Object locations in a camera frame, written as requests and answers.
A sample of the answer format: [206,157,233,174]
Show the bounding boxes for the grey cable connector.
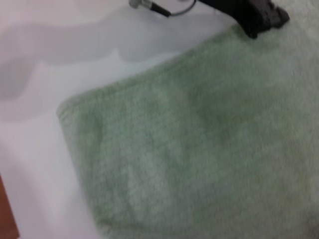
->
[129,0,197,17]

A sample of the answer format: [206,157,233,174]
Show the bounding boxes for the light green ribbed towel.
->
[56,12,319,239]

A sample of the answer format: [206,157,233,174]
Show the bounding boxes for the brown wooden panel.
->
[0,174,20,239]

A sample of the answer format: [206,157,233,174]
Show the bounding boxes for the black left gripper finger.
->
[243,24,264,39]
[264,3,290,27]

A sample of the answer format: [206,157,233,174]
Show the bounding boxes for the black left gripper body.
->
[199,0,275,28]

